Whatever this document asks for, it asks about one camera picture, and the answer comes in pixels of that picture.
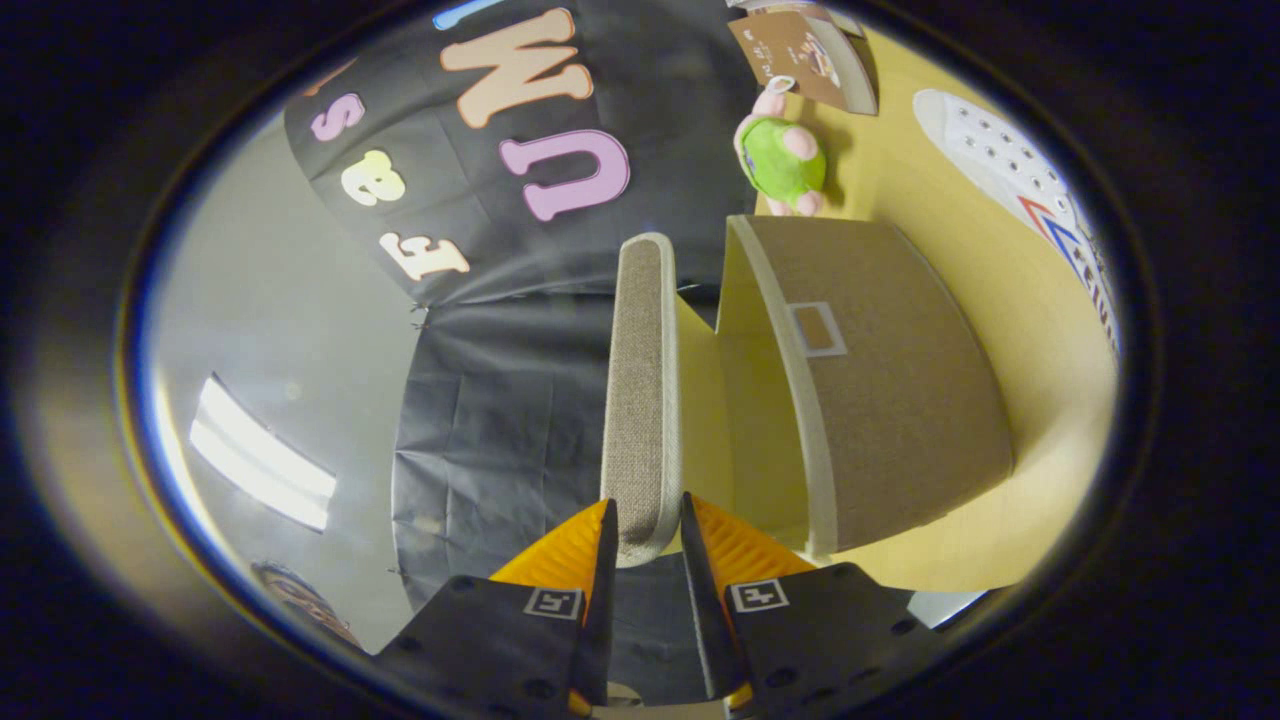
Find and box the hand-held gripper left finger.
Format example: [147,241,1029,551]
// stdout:
[373,497,619,720]

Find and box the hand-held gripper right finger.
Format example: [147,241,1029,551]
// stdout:
[679,491,947,720]

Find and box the brown fabric storage box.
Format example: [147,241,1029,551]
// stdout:
[715,213,1016,559]

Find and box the white canvas shoe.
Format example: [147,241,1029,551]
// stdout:
[912,88,1123,363]

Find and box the person's head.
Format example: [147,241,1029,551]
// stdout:
[250,560,363,649]

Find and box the green and pink plush toy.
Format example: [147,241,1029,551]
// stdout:
[733,75,830,218]

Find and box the brown illustrated book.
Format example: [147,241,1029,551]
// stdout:
[728,10,879,116]

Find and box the reddish brown book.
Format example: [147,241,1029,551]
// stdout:
[790,0,867,39]

